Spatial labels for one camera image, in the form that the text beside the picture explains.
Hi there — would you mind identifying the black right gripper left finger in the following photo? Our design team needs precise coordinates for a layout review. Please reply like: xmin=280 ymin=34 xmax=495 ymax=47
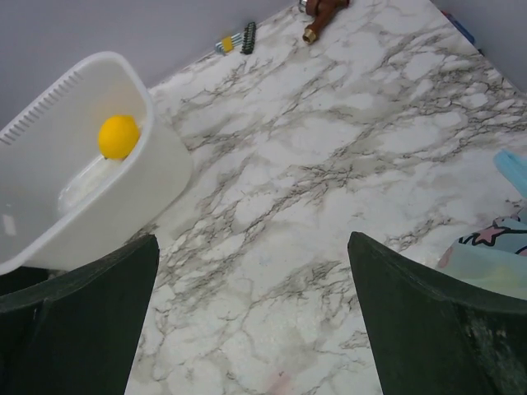
xmin=1 ymin=235 xmax=159 ymax=394

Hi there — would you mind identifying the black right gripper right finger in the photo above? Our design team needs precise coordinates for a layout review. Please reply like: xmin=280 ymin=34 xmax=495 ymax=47
xmin=347 ymin=232 xmax=526 ymax=394

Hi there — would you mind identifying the blue printed plastic bag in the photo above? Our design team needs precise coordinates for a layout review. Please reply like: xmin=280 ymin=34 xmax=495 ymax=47
xmin=436 ymin=148 xmax=527 ymax=302

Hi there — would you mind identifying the yellow fake lemon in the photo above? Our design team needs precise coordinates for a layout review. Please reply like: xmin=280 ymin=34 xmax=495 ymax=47
xmin=98 ymin=115 xmax=140 ymax=160

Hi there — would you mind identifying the white plastic basin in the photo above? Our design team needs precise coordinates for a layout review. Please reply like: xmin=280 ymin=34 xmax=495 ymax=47
xmin=1 ymin=52 xmax=193 ymax=273

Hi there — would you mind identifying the yellow hex key set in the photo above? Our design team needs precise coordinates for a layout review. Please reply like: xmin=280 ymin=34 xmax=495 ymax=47
xmin=215 ymin=33 xmax=243 ymax=55

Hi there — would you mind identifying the brown brass faucet valve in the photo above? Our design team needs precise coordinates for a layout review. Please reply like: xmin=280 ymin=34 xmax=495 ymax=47
xmin=298 ymin=0 xmax=351 ymax=44

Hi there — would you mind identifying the black screwdriver bit holder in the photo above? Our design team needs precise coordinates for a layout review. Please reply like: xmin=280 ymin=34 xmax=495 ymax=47
xmin=241 ymin=21 xmax=257 ymax=55

